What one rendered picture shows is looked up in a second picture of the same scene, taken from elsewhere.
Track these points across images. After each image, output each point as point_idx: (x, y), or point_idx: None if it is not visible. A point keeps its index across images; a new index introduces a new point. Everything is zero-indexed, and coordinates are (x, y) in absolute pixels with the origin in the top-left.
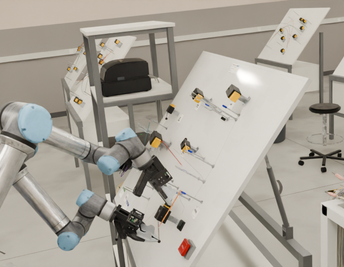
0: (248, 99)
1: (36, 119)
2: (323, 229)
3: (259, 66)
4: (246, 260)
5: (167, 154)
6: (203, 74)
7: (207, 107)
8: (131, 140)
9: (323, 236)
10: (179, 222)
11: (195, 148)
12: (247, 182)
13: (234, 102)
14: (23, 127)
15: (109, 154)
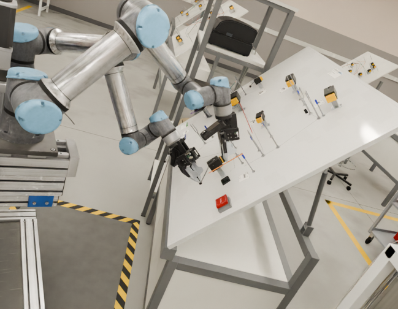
0: (339, 106)
1: (156, 24)
2: (375, 267)
3: (364, 82)
4: (257, 230)
5: (237, 116)
6: (300, 65)
7: (292, 94)
8: (223, 89)
9: (371, 272)
10: (225, 178)
11: (267, 123)
12: (306, 178)
13: (322, 102)
14: (140, 24)
15: (199, 92)
